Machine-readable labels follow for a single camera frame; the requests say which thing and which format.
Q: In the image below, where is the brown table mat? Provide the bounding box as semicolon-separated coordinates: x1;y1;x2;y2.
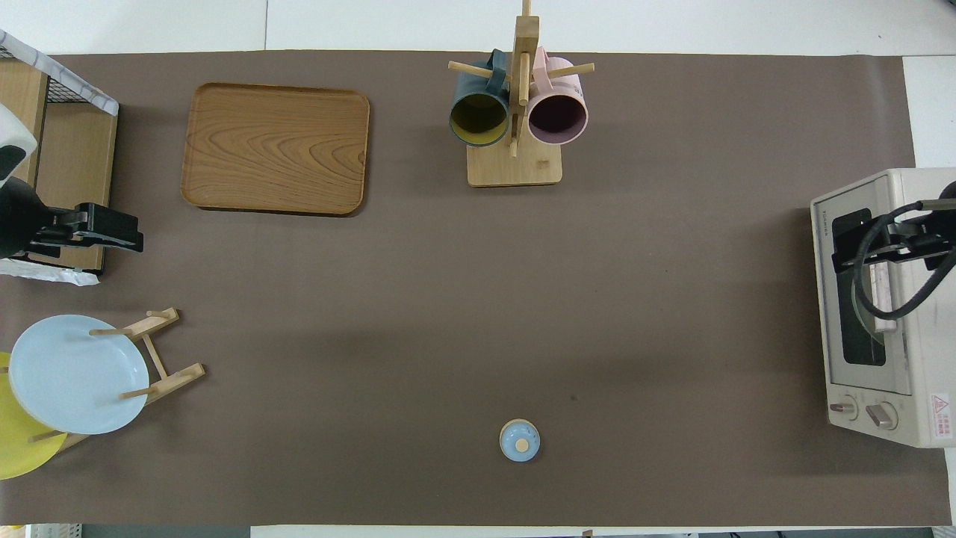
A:
0;51;953;528

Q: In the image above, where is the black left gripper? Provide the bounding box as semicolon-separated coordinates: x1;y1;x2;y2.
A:
0;179;144;259

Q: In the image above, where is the dark blue mug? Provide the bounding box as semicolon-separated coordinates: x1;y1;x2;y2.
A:
449;49;511;148

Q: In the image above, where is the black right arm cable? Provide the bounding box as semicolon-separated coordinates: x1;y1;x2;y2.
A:
854;199;956;322

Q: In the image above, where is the light blue plate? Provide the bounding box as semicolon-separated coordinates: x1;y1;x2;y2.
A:
7;314;150;436

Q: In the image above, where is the wooden serving tray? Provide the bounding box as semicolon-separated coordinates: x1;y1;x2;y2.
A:
181;82;370;217

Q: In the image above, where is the wooden mug tree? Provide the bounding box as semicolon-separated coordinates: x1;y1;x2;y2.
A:
447;0;596;188

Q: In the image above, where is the wooden shelf with wire basket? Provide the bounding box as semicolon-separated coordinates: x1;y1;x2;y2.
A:
0;30;120;286

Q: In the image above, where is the pink mug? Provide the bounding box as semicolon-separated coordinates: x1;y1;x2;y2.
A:
527;46;590;146

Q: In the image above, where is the white checkered cloth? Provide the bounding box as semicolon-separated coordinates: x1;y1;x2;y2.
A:
0;30;120;117
0;258;101;288

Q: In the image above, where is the yellow plate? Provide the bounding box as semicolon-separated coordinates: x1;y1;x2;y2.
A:
0;351;69;480

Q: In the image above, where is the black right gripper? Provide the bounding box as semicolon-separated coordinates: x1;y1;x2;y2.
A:
831;213;956;273

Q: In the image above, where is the wooden plate rack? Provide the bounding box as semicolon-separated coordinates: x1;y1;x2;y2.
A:
28;306;207;455

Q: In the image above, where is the beige toaster oven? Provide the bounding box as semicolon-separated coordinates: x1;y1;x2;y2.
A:
810;168;956;449

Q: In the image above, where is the toaster oven glass door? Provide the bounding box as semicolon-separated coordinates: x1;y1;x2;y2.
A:
813;173;915;397

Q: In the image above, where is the small blue call bell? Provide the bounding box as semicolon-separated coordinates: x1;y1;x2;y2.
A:
499;418;541;463

